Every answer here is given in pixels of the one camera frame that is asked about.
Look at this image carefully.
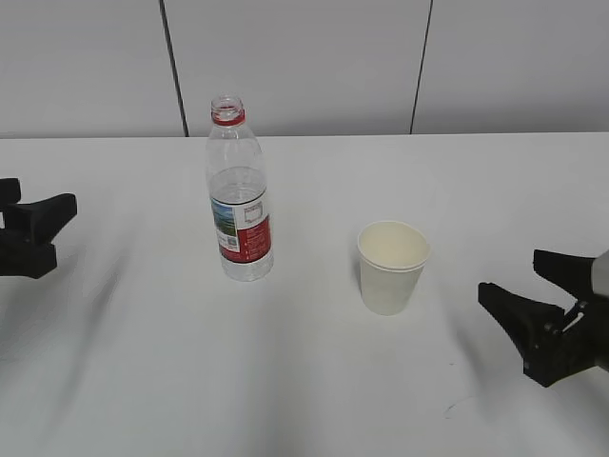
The clear plastic water bottle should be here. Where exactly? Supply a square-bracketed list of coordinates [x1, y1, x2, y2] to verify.
[206, 95, 273, 282]

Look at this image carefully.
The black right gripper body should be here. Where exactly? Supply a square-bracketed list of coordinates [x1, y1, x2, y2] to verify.
[523, 298, 608, 387]

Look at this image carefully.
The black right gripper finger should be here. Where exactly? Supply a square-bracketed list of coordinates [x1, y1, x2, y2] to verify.
[533, 249, 595, 298]
[478, 283, 565, 355]

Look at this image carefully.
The white paper cup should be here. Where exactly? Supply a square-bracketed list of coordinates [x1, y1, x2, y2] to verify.
[357, 221, 431, 316]

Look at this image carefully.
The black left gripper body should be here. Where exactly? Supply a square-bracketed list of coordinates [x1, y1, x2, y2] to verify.
[0, 229, 57, 279]

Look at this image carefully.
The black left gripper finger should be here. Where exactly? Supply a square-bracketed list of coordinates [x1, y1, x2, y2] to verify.
[7, 193, 77, 246]
[0, 177, 21, 206]

